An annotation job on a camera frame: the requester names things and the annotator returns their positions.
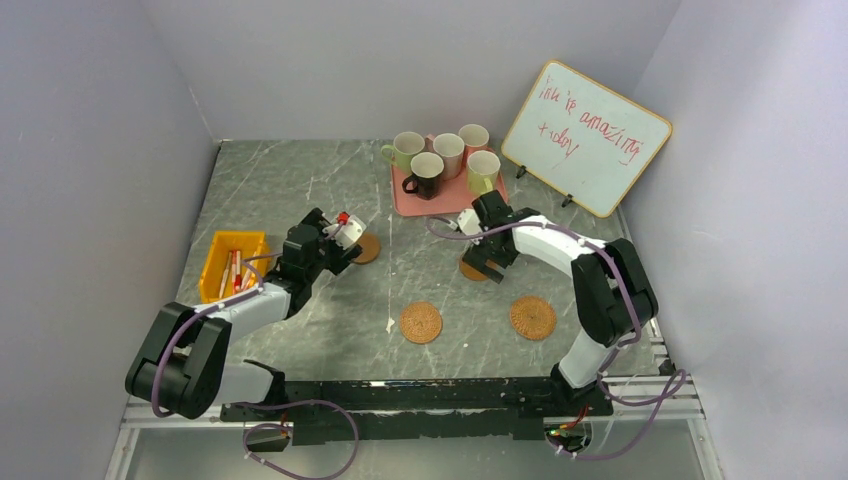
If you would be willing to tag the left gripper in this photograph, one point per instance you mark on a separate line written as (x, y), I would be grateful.
(341, 256)

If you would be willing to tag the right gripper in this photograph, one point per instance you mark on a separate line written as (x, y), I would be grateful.
(477, 254)

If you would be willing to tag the light wooden coaster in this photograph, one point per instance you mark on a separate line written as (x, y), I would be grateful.
(471, 273)

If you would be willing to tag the dark brown wooden coaster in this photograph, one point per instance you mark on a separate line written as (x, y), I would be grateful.
(370, 248)

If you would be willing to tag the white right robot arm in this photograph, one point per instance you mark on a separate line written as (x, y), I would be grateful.
(613, 296)

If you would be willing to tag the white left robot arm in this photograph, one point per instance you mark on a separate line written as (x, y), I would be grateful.
(181, 367)

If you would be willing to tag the yellow plastic bin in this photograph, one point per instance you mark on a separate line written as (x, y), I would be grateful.
(215, 276)

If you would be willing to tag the red white marker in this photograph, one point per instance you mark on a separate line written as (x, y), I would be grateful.
(235, 271)

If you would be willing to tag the pink serving tray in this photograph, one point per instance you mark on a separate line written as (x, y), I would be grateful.
(454, 197)

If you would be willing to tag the green mug front right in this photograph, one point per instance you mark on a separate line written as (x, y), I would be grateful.
(483, 169)

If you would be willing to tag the green mug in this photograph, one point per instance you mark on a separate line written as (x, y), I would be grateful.
(404, 147)
(483, 169)

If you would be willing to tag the black mug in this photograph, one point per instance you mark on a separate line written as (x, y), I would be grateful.
(424, 180)

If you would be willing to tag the pink mug centre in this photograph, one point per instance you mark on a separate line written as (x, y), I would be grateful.
(451, 148)

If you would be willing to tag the pink mug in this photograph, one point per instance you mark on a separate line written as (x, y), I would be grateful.
(475, 137)
(451, 148)

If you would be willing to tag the pink mug back right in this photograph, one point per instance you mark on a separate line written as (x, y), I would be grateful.
(475, 137)

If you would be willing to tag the green mug back left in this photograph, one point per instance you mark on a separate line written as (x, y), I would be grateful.
(404, 147)

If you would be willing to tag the whiteboard with red writing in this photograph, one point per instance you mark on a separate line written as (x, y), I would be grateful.
(583, 139)

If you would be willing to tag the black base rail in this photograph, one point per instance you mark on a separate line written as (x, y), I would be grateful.
(523, 408)

